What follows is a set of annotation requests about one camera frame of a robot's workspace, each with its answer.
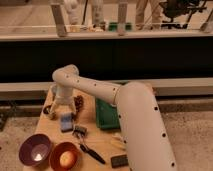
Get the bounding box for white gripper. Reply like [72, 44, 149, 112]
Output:
[49, 87, 77, 120]

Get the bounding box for blue sponge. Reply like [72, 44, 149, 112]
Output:
[60, 113, 73, 132]

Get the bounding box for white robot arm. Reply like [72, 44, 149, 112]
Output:
[51, 65, 178, 171]

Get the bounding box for small black round object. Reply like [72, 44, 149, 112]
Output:
[42, 105, 52, 115]

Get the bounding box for bunch of dark grapes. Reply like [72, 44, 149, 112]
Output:
[74, 95, 84, 113]

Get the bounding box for green box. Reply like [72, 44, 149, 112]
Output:
[95, 99, 120, 130]

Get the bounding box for orange bowl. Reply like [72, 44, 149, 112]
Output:
[49, 142, 78, 171]

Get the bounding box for purple bowl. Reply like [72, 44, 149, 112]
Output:
[19, 134, 52, 167]

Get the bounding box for yellow round fruit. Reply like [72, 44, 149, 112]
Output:
[60, 151, 74, 168]

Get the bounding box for yellow banana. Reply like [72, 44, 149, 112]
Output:
[110, 133, 125, 150]

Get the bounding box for black rectangular block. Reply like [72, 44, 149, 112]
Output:
[111, 155, 128, 168]

